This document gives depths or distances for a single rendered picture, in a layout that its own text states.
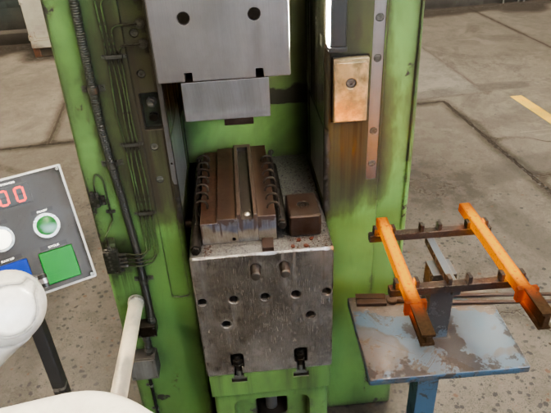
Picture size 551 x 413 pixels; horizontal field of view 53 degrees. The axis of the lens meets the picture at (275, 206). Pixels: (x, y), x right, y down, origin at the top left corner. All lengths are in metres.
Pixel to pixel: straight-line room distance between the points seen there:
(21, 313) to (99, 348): 1.78
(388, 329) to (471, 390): 0.90
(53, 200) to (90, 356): 1.31
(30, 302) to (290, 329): 0.94
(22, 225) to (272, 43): 0.70
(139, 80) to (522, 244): 2.31
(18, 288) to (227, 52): 0.69
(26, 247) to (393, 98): 0.98
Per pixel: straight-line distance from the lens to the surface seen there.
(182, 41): 1.26
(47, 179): 1.38
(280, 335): 1.64
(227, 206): 1.50
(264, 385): 1.80
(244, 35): 1.25
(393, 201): 1.67
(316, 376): 1.79
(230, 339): 1.64
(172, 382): 2.08
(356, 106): 1.47
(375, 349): 1.48
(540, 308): 1.26
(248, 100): 1.30
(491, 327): 1.60
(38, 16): 6.81
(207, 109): 1.31
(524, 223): 3.38
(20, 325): 0.84
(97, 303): 2.84
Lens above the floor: 1.78
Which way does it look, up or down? 32 degrees down
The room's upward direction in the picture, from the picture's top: 3 degrees counter-clockwise
